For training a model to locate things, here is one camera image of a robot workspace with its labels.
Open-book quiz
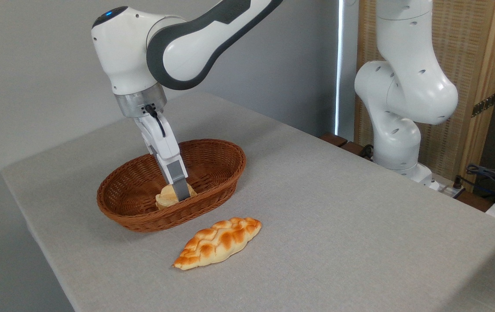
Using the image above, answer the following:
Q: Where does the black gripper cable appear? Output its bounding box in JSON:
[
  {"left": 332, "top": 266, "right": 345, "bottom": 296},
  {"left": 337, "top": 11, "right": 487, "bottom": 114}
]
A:
[{"left": 143, "top": 104, "right": 167, "bottom": 139}]

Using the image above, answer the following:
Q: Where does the braided golden bread loaf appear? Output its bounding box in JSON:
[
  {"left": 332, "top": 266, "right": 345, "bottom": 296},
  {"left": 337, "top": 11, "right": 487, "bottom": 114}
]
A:
[{"left": 172, "top": 217, "right": 262, "bottom": 270}]

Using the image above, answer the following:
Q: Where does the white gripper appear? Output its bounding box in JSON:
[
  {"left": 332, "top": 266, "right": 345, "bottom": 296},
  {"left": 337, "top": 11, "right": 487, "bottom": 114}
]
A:
[{"left": 134, "top": 114, "right": 191, "bottom": 202}]

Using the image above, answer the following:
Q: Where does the small pale bread roll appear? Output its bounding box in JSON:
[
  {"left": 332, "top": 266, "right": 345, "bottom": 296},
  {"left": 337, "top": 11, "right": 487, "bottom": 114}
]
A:
[{"left": 155, "top": 183, "right": 198, "bottom": 211}]

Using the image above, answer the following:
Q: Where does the bamboo folding screen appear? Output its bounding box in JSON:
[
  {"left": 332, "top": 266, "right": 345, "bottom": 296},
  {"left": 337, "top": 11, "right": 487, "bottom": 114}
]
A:
[{"left": 354, "top": 0, "right": 495, "bottom": 192}]

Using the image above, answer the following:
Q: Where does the dark metal screen hinge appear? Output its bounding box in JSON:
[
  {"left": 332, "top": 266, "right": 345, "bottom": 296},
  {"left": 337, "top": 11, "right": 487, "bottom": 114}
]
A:
[{"left": 472, "top": 92, "right": 495, "bottom": 118}]

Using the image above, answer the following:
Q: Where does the brown oval wicker basket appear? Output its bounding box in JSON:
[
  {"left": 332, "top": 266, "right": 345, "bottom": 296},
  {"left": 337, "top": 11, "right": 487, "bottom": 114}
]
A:
[{"left": 97, "top": 139, "right": 247, "bottom": 233}]

